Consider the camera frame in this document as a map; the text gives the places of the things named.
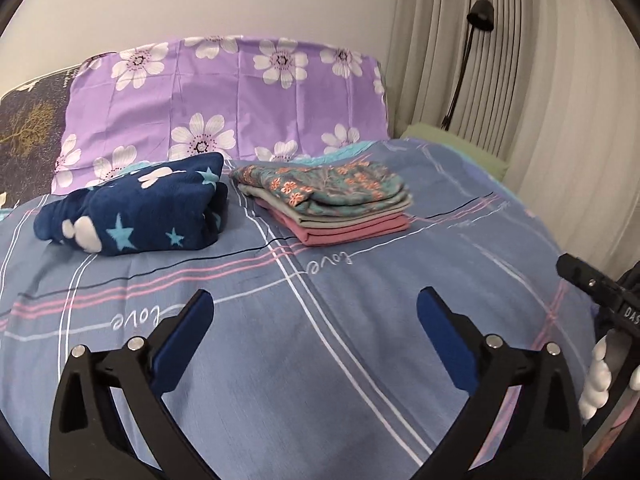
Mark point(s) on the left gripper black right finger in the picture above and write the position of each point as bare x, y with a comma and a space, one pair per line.
521, 419

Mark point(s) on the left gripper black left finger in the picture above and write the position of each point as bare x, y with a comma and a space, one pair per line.
87, 439

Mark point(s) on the teal orange floral garment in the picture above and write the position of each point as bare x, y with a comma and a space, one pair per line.
358, 186

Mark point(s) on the right hand white glove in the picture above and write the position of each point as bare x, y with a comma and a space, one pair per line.
606, 363

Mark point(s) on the cream window curtain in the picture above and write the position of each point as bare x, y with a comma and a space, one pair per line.
553, 90

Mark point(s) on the blue plaid bed cover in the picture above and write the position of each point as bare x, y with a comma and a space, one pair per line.
316, 365

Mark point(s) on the beige folded garment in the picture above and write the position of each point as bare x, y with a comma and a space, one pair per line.
335, 215

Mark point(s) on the navy star fleece garment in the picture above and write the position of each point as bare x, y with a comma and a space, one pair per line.
179, 205

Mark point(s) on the green pillow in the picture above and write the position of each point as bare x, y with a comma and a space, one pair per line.
495, 166

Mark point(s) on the pink folded garment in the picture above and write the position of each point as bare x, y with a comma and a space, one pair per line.
334, 235

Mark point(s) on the black clip lamp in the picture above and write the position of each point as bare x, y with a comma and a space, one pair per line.
481, 18

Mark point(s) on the dark deer print bedsheet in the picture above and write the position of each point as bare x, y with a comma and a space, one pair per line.
32, 123

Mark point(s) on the purple flower pillow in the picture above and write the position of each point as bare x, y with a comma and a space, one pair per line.
274, 100

